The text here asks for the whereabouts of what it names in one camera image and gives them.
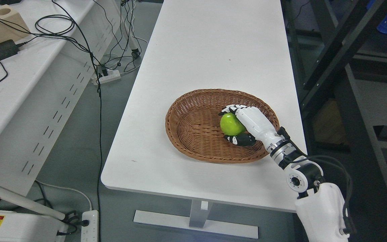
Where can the white far power strip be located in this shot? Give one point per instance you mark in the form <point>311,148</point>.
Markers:
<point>113,75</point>

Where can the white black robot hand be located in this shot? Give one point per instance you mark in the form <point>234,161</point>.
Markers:
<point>257,124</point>

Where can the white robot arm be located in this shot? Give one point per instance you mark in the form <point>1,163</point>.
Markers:
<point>320,205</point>

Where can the black metal shelf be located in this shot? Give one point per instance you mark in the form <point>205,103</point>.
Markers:
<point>340,66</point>

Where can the white floor power strip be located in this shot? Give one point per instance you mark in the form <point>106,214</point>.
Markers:
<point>89,223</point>

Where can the brown wicker basket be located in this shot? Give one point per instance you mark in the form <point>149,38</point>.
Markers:
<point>193,126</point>

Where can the black power adapter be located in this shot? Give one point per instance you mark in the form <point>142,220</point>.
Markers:
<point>8,48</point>

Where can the white machine with warning label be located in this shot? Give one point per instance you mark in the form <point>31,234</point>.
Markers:
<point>26,227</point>

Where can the white standing desk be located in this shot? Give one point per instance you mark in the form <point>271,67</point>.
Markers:
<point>202,56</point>

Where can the white left table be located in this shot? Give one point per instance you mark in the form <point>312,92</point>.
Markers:
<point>44,83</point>

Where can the green apple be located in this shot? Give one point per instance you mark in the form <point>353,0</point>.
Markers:
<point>230,125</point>

